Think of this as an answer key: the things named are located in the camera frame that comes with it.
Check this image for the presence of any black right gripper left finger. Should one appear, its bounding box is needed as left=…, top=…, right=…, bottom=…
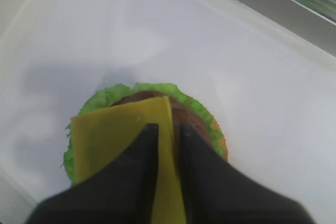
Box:
left=27, top=124, right=159, bottom=223

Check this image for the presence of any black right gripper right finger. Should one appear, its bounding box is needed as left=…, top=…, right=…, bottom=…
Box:
left=181, top=124, right=312, bottom=223

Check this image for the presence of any yellow cheese slice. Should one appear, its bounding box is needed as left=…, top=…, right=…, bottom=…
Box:
left=70, top=96, right=186, bottom=223

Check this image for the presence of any bottom bun under lettuce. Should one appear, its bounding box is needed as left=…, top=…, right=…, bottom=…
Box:
left=209, top=117, right=228, bottom=161

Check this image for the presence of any green lettuce leaf on tray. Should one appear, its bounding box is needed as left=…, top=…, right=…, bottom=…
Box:
left=63, top=83, right=213, bottom=186

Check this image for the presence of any brown patty on tray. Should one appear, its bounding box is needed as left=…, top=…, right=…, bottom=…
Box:
left=110, top=91, right=213, bottom=148

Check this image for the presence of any white metal tray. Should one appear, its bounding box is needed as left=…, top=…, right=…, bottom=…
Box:
left=0, top=0, right=336, bottom=224

